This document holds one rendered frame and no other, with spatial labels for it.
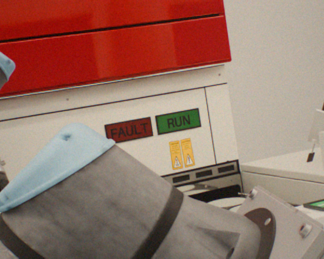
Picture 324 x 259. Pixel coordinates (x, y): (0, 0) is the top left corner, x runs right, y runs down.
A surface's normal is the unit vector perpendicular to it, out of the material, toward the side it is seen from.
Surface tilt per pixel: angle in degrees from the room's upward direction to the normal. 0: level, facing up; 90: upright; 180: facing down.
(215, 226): 42
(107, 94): 90
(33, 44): 90
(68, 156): 67
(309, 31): 90
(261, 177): 90
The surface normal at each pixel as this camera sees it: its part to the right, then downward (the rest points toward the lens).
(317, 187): -0.91, 0.18
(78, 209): 0.10, 0.05
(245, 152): 0.37, 0.01
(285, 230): -0.80, -0.58
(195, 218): 0.24, -0.73
